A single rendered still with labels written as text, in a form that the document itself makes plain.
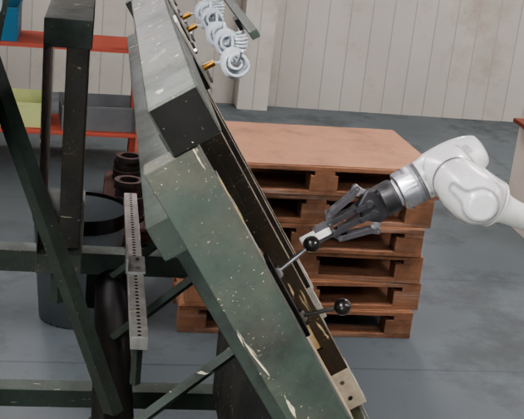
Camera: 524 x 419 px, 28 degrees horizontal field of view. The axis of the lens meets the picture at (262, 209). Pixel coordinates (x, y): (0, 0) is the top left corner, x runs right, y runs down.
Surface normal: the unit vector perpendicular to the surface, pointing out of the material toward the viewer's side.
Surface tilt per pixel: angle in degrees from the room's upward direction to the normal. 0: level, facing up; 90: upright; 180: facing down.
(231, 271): 90
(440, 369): 0
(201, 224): 90
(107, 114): 90
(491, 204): 89
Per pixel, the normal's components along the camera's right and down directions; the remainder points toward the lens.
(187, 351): 0.10, -0.94
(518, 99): 0.15, 0.33
